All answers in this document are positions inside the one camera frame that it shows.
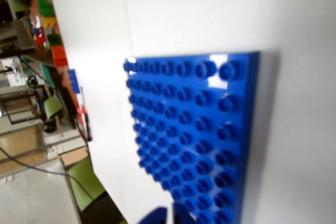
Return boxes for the red 2x2 toy block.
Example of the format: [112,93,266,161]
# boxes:
[35,27,48,48]

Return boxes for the yellow toy block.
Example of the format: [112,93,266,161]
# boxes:
[40,16,57,28]

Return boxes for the grey cable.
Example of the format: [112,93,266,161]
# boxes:
[0,147,96,201]

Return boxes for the green chair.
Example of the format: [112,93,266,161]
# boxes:
[66,155,111,211]
[43,96,63,119]

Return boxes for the orange 2x2 toy block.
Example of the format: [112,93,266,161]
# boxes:
[51,46,66,60]

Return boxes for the blue toy block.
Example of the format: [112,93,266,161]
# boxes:
[67,69,82,94]

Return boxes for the black and red tool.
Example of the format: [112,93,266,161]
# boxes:
[77,86,93,142]

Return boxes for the blue 8x8 studded base plate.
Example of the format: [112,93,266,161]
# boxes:
[122,50,261,224]

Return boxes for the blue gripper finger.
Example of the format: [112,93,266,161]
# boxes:
[138,207,169,224]
[171,202,198,224]

